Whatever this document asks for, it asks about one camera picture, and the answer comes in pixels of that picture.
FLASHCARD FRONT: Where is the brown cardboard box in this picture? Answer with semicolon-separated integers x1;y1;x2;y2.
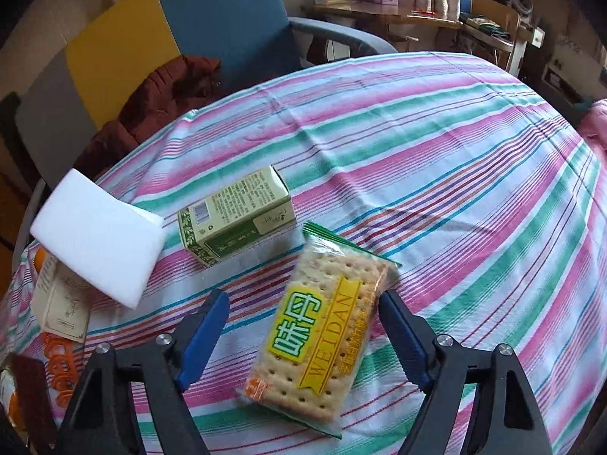
469;0;520;29

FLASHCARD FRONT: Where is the blue yellow grey armchair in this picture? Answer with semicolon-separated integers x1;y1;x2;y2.
12;0;399;266

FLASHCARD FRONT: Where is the white metal rack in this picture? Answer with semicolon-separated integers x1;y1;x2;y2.
462;14;529;77

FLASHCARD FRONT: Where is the orange plastic coil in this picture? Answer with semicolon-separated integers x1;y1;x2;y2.
40;332;82;407

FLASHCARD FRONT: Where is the yellow label cracker packet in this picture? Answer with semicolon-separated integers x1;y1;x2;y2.
234;222;402;439

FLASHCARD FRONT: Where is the white foam block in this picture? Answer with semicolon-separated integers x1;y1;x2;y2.
29;169;165;308

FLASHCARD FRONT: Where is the striped tablecloth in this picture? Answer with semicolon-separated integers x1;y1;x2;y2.
0;51;605;455

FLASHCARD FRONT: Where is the wooden side desk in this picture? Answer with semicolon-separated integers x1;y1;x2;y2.
303;2;463;53

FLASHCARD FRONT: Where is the cream paper box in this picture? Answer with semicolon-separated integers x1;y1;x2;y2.
33;251;94;343

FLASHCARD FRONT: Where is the dark chair back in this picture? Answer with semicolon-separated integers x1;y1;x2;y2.
0;92;24;152

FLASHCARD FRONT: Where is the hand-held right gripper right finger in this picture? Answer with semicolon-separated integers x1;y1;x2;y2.
378;290;555;455

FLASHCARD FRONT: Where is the dark red jacket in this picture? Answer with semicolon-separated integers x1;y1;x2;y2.
75;54;223;182

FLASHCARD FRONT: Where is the pink cloth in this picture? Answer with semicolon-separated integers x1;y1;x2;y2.
576;99;607;152

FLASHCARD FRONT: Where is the green paper box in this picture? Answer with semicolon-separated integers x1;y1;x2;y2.
178;166;293;269

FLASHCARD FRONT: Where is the dark red gift box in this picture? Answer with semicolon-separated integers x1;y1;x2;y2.
0;353;54;441

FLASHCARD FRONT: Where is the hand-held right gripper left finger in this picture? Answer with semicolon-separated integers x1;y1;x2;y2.
54;288;231;455

